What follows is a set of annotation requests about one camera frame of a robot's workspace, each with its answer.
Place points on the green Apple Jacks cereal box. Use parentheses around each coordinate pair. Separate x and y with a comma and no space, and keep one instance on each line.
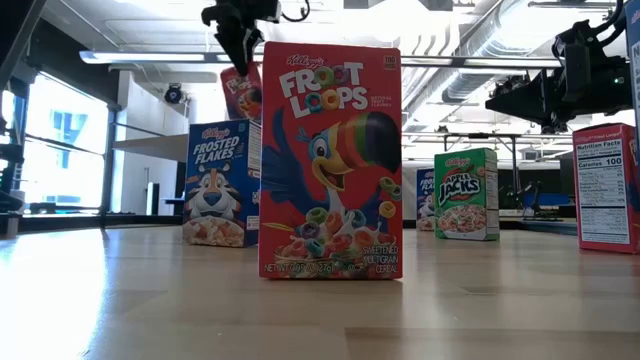
(465,195)

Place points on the blue Frosted Flakes cereal box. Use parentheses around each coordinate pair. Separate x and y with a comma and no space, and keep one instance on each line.
(635,60)
(220,175)
(425,195)

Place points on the black wall-mounted camera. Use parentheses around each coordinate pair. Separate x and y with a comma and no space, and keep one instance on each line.
(173,94)

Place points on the silver ventilation duct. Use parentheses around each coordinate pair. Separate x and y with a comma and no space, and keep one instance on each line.
(470,85)

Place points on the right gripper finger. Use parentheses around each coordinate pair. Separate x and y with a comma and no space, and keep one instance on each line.
(540,111)
(540,87)

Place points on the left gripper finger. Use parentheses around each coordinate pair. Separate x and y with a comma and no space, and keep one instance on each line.
(240,45)

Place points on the dark equipment by window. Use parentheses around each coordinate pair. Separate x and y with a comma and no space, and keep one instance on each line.
(10,195)

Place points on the background metal table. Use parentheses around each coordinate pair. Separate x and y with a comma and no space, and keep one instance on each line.
(513,165)

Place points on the black background stand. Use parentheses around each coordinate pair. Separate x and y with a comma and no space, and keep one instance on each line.
(532,200)

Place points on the large bright window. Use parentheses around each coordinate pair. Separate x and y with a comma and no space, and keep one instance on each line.
(60,165)

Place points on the red Froot Loops cereal box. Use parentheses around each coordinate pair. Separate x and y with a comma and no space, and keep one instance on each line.
(242,100)
(602,200)
(330,150)

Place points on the long ceiling light bar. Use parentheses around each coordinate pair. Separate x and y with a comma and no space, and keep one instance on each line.
(150,57)

